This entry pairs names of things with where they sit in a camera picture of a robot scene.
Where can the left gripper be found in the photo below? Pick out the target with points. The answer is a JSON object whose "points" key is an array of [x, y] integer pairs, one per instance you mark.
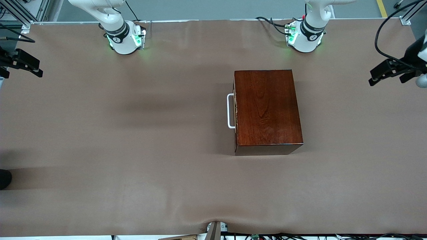
{"points": [[409, 62]]}

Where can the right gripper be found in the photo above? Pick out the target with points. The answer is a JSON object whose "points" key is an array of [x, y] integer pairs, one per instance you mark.
{"points": [[6, 60]]}

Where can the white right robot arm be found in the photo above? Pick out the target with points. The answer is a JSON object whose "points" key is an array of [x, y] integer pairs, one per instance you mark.
{"points": [[120, 40]]}

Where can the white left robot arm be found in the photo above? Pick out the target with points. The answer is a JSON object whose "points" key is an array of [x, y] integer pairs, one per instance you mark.
{"points": [[312, 36]]}

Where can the black round object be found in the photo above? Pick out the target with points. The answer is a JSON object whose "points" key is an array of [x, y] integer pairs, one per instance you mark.
{"points": [[4, 178]]}

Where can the dark brown wooden cabinet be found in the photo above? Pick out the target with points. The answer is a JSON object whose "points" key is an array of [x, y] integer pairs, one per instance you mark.
{"points": [[267, 106]]}

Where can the brown table cover mat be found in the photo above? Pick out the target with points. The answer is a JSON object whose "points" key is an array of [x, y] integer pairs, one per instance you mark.
{"points": [[166, 183]]}

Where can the green circuit board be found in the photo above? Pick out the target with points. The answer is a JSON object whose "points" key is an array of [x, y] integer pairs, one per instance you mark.
{"points": [[256, 236]]}

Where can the aluminium frame post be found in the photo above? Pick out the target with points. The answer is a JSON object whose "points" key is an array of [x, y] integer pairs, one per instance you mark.
{"points": [[16, 13], [412, 11]]}

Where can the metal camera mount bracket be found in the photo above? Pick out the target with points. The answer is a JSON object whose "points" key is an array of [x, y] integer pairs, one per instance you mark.
{"points": [[215, 231]]}

